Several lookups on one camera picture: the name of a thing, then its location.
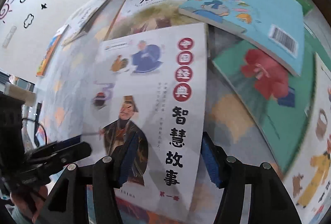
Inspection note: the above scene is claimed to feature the white wisdom stories book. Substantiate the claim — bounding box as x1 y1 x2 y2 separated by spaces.
83 23 207 221

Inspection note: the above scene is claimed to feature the white landscape cover book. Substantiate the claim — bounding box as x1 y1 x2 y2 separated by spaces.
105 0 197 40

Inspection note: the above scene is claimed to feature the white book yellow robed figure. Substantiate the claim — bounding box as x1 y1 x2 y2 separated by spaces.
283 54 330 223

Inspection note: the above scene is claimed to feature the colourful book at edge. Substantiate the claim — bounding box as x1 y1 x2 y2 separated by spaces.
36 24 69 77

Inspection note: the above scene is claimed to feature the white wall decal board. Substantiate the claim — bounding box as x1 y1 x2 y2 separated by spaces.
1 0 89 82

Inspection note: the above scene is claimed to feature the person's left hand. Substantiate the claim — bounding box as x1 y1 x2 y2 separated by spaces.
10 183 50 224

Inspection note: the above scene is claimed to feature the white thin book stack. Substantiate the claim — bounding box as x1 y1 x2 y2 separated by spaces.
62 0 111 46

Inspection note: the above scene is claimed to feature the light blue Confucius book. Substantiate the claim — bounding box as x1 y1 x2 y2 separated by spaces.
178 0 305 76

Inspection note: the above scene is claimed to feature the teal poetry book red girl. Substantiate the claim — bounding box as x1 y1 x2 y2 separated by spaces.
213 30 321 174

